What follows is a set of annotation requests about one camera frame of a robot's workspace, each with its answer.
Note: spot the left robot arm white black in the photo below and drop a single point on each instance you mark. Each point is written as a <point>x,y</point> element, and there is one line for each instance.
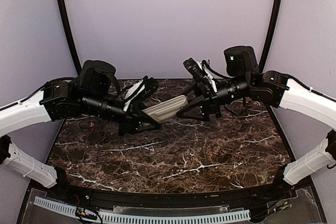
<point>95,91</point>

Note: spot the black frame post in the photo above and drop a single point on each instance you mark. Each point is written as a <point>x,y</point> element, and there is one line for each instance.
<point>270,34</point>
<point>69,36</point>

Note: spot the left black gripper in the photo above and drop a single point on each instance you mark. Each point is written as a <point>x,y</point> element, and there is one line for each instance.
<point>135,116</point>

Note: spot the right black frame post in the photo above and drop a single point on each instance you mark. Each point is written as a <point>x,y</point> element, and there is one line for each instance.
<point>270,34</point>

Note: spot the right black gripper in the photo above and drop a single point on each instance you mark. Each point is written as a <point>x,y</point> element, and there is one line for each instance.
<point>208,101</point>

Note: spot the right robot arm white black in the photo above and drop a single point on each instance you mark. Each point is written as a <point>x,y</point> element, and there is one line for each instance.
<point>272,88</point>

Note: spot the left black frame post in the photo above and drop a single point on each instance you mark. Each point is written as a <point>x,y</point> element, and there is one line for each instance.
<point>69,36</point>

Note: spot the grey remote control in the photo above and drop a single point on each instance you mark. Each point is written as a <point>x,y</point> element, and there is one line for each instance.
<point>166,110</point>

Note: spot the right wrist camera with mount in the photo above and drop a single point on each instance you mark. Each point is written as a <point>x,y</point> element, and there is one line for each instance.
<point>204,80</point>

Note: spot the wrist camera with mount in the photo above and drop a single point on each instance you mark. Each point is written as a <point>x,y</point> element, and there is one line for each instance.
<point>204,80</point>
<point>133,91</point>

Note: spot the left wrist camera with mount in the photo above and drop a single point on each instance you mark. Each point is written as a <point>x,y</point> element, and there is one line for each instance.
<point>133,91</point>

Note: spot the black front rail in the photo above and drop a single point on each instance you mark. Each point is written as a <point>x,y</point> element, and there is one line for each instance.
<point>254,197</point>

